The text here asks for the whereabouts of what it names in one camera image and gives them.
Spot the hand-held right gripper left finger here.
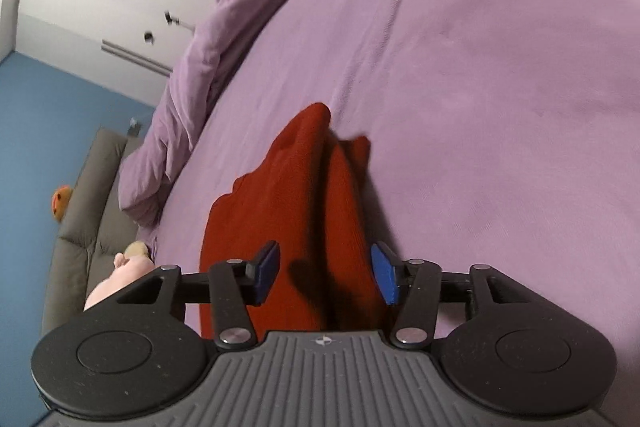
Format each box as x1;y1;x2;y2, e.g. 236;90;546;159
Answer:
117;241;281;352

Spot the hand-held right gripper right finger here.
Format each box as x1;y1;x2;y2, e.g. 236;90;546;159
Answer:
370;242;523;350

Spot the red knitted garment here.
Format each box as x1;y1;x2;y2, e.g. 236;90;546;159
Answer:
199;103;401;340

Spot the pink plush toy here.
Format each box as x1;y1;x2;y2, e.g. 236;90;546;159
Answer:
82;241;158;313

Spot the purple blanket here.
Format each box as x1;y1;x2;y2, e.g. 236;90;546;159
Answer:
117;0;640;343

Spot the orange plush toy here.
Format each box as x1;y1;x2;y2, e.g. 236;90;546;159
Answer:
52;185;74;224

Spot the silver wardrobe handle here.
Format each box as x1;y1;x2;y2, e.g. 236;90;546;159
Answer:
100;39;174;76

